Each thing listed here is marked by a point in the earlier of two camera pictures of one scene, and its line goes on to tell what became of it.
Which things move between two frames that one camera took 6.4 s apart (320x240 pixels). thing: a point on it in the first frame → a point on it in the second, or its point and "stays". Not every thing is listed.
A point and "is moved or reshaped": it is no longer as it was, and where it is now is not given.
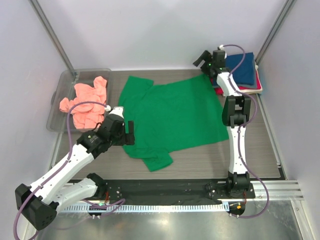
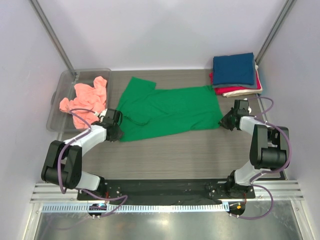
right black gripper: x=206 y=63 → x=227 y=121
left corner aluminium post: x=49 y=27 stays
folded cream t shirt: x=254 y=91 stays
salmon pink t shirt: x=87 y=116 stays
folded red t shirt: x=219 y=91 stays
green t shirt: x=181 y=114 is moved or reshaped
